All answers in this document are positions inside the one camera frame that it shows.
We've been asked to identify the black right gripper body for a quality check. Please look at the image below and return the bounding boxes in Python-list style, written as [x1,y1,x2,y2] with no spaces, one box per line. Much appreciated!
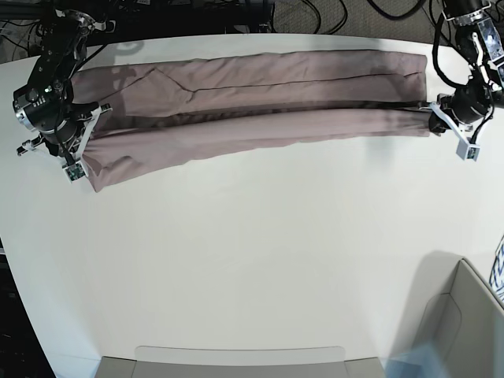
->
[13,81,97,154]

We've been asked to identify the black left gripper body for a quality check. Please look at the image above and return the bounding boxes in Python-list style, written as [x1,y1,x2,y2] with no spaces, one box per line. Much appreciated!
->
[439,82,493,126]

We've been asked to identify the pink T-shirt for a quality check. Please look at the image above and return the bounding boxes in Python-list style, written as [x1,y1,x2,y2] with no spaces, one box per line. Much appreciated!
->
[72,50,429,191]

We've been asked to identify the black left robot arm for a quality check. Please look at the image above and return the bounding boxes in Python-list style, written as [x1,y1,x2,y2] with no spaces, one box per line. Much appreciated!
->
[432,1,503,144]

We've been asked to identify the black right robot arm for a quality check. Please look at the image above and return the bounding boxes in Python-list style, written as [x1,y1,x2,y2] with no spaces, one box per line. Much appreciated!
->
[14,18,429,174]

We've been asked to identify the blue white patterned cloth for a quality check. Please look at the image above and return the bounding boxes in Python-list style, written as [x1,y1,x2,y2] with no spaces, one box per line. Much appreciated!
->
[489,239,504,302]

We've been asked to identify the grey cardboard box right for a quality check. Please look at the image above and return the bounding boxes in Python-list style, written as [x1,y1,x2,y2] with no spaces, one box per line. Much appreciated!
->
[412,259,503,377]

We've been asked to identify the blue blurry object bottom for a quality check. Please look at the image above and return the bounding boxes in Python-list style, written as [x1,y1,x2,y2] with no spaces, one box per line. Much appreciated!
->
[383,343,446,378]

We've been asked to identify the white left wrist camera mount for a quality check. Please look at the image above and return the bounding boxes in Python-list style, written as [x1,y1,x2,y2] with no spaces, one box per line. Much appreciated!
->
[431,102,480,161]

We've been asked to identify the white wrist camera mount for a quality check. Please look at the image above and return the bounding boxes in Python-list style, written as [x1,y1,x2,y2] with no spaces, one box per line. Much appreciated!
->
[431,102,480,161]
[17,102,104,182]

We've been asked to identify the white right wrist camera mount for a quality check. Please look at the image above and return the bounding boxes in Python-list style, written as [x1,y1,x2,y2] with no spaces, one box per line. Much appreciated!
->
[17,102,104,182]

